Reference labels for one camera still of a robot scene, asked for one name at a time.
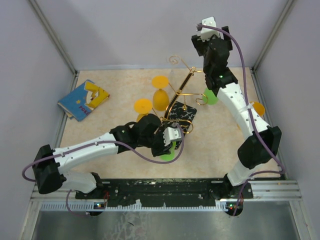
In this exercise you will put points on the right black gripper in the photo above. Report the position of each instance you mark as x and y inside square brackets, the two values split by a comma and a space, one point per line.
[199, 44]

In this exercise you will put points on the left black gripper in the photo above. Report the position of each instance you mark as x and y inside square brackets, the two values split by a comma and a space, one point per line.
[162, 150]

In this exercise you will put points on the green goblet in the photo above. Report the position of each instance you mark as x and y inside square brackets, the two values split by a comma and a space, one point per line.
[209, 97]
[171, 155]

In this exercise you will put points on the orange goblet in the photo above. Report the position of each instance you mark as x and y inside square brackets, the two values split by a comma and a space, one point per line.
[160, 99]
[258, 107]
[142, 106]

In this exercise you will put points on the gold wine glass rack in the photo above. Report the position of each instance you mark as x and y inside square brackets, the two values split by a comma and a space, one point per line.
[177, 111]

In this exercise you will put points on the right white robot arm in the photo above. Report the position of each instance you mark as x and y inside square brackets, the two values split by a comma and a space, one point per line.
[261, 141]

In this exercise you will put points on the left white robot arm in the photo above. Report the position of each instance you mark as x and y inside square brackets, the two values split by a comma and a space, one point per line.
[52, 167]

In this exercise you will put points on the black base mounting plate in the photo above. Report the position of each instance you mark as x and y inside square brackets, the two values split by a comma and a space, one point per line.
[168, 192]

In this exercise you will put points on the blue yellow box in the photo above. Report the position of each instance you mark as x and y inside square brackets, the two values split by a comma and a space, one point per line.
[81, 102]

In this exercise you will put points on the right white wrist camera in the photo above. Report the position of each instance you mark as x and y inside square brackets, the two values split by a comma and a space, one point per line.
[204, 33]

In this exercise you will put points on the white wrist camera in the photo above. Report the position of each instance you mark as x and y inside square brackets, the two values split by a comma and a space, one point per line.
[204, 33]
[172, 134]

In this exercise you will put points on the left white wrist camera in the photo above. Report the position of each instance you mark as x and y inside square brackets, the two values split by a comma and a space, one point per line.
[172, 134]

